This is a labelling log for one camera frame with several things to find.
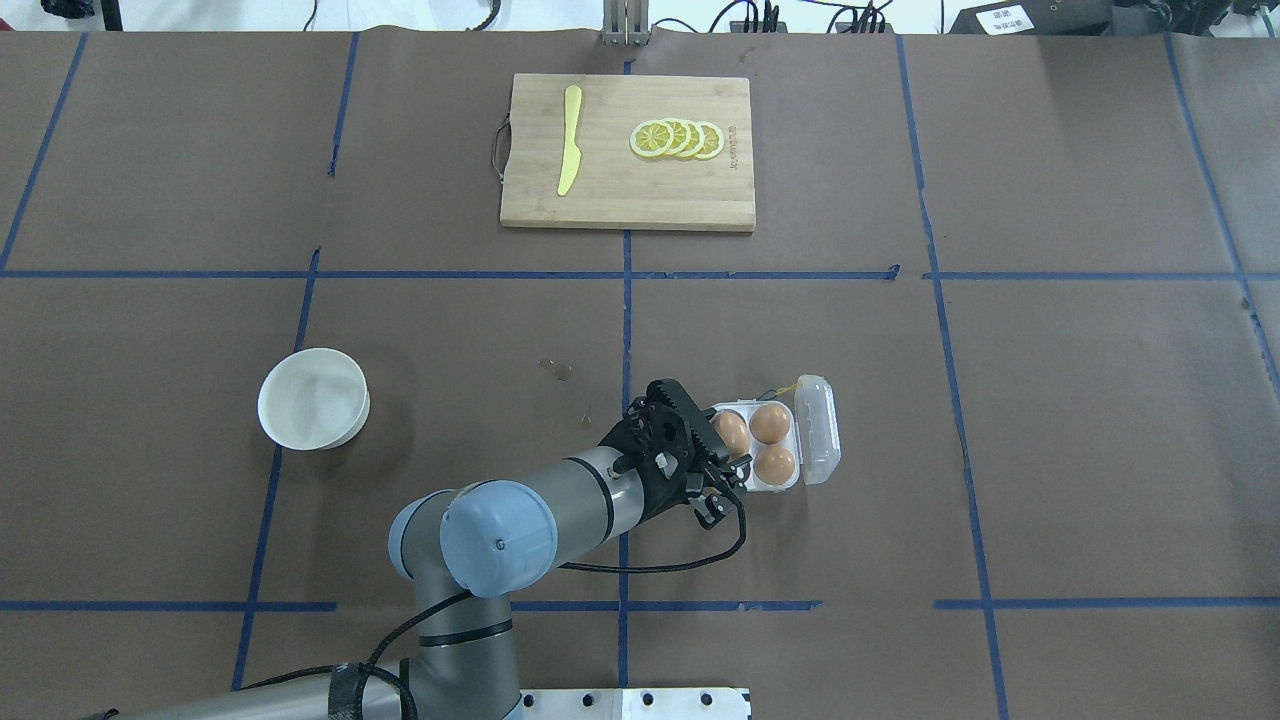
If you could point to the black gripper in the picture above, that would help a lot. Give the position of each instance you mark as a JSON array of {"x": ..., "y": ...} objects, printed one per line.
[{"x": 668, "y": 497}]

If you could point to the brown egg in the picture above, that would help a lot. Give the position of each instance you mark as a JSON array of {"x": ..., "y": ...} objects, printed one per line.
[
  {"x": 734, "y": 431},
  {"x": 770, "y": 423},
  {"x": 775, "y": 465}
]

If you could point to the white bowl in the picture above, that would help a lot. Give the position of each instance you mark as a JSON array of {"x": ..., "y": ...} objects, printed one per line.
[{"x": 314, "y": 399}]

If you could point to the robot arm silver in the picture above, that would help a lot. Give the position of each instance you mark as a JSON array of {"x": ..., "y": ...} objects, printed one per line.
[{"x": 467, "y": 551}]

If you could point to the brown egg in box front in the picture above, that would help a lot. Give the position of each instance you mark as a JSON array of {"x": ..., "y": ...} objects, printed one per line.
[{"x": 775, "y": 465}]

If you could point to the clear plastic egg box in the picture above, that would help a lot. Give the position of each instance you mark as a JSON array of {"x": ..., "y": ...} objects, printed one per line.
[{"x": 814, "y": 437}]

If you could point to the black box with label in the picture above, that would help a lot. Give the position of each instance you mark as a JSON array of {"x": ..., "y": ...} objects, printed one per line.
[{"x": 1043, "y": 18}]

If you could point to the wooden cutting board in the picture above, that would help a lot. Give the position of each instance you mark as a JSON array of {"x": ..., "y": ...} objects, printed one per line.
[{"x": 616, "y": 189}]

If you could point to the lemon slice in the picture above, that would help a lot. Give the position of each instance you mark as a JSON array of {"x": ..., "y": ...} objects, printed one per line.
[
  {"x": 679, "y": 132},
  {"x": 694, "y": 139},
  {"x": 652, "y": 139},
  {"x": 712, "y": 141}
]

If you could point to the yellow plastic knife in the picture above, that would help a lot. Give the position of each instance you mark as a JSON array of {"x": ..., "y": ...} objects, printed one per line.
[{"x": 571, "y": 153}]

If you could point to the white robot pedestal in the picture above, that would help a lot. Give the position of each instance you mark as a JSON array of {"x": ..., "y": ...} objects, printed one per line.
[{"x": 635, "y": 703}]

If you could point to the aluminium frame post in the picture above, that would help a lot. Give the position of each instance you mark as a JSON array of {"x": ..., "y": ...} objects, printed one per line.
[{"x": 626, "y": 23}]

